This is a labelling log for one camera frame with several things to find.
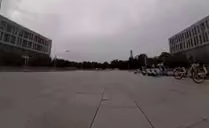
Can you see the white grid-window building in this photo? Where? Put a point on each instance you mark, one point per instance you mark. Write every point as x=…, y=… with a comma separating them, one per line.
x=197, y=36

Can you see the row of dark trees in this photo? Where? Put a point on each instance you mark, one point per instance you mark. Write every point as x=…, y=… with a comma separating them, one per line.
x=125, y=63

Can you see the row of yellow bicycles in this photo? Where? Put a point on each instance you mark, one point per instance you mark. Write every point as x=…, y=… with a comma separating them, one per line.
x=178, y=71

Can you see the long grey building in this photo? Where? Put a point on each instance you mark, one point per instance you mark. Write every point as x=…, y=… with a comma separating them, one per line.
x=18, y=41

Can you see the grey paved plaza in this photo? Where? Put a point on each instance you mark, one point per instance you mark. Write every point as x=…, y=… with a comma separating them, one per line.
x=102, y=100

